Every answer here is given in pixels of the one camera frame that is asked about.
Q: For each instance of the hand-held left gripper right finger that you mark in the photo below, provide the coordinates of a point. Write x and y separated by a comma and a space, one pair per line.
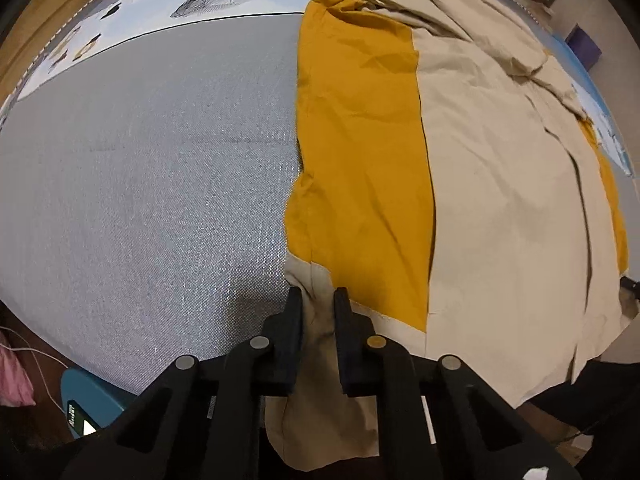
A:
345, 340

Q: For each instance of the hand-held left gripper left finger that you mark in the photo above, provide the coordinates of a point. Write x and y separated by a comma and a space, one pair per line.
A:
290, 340

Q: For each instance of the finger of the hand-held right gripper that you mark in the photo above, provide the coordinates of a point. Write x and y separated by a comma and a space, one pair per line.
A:
631, 285

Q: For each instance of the beige and yellow jacket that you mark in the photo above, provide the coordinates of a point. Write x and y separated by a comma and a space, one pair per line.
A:
475, 185

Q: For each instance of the person's right leg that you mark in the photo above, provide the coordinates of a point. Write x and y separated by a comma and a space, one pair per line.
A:
600, 385

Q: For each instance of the teal device with screen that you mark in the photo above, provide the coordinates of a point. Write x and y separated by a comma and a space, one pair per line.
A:
102, 387

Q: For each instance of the grey bed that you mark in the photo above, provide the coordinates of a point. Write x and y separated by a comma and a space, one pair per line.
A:
150, 185

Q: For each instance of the black device with screen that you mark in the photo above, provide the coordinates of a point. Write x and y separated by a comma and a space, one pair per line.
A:
75, 415

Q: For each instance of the purple box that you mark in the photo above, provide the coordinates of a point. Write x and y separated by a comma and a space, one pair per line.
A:
585, 45

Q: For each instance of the pink cloth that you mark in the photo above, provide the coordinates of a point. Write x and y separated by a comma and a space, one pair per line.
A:
15, 380

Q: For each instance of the wooden headboard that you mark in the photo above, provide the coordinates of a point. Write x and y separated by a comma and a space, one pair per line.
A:
30, 45

